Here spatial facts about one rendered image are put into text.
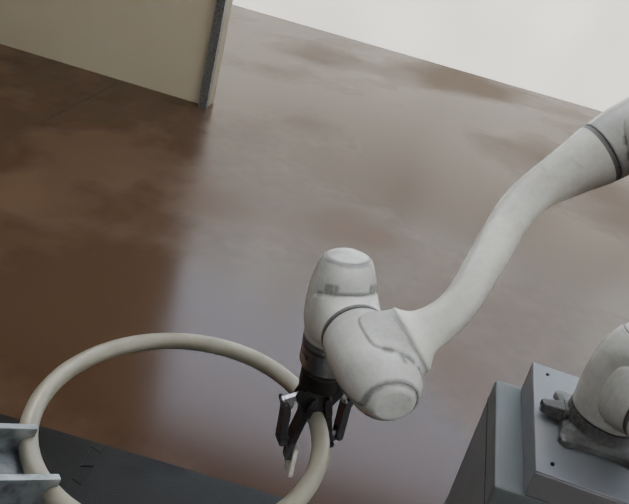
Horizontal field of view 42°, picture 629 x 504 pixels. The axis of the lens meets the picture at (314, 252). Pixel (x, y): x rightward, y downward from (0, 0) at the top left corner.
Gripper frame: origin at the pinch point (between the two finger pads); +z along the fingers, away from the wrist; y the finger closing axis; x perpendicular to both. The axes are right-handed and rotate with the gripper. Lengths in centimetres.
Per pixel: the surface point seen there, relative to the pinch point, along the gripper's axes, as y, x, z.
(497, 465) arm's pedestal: -45.5, -4.4, 12.2
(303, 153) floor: -131, -374, 106
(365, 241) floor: -130, -254, 103
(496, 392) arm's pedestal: -59, -28, 14
